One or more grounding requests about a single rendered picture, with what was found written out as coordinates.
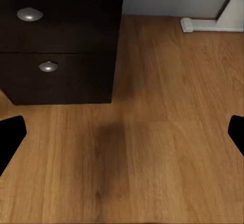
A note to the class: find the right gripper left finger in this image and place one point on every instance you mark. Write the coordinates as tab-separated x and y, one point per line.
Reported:
12	132

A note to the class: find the desk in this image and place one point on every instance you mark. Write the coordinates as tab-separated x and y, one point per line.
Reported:
231	19

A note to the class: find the cabinet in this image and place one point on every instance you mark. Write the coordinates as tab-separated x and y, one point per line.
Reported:
58	51

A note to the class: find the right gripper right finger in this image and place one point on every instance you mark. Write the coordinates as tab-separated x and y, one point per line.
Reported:
236	131

